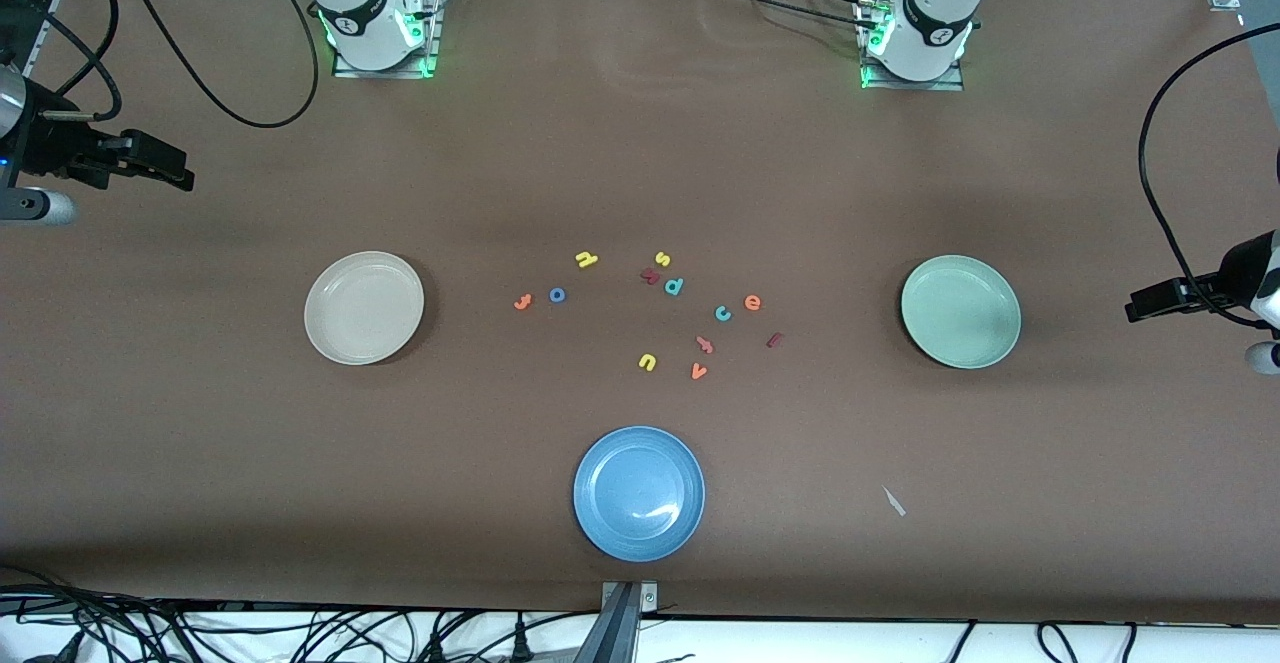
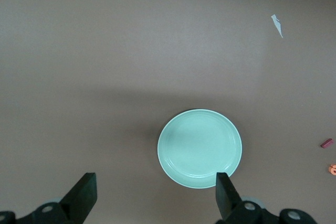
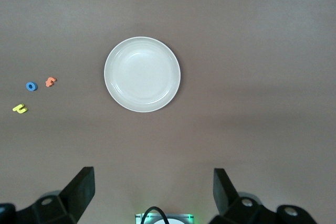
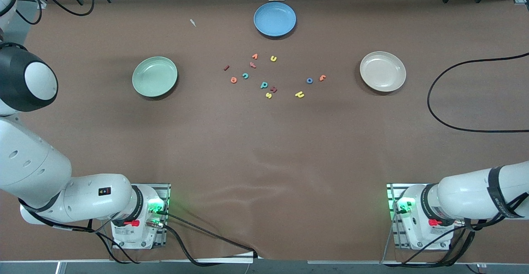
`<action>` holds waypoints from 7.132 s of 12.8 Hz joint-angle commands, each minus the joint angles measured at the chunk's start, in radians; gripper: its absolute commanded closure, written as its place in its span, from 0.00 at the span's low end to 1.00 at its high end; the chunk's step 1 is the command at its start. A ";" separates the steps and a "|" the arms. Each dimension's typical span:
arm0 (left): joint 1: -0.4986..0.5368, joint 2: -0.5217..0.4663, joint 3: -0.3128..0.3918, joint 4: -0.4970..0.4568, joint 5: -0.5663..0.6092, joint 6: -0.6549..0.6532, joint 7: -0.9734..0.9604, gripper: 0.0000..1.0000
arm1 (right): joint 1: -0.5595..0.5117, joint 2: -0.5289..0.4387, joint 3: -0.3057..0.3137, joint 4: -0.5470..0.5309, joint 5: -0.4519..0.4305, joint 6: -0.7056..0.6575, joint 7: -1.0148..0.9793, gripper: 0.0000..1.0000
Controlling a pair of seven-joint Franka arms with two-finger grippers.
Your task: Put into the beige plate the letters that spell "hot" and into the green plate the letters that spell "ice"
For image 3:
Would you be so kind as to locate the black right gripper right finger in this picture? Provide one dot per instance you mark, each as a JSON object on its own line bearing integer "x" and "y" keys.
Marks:
{"x": 228, "y": 203}

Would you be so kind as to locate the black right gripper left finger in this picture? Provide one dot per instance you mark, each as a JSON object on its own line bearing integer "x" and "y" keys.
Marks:
{"x": 76, "y": 195}

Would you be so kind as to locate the orange foam letter f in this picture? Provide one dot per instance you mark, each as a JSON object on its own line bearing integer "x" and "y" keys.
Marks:
{"x": 50, "y": 81}

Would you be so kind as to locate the blue foam letter o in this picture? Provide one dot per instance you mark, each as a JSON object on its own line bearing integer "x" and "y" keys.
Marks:
{"x": 27, "y": 86}

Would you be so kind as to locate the beige round plate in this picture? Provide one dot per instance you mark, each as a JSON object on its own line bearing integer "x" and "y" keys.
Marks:
{"x": 141, "y": 74}

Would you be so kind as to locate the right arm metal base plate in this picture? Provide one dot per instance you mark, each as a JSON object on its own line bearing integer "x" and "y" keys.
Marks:
{"x": 185, "y": 218}

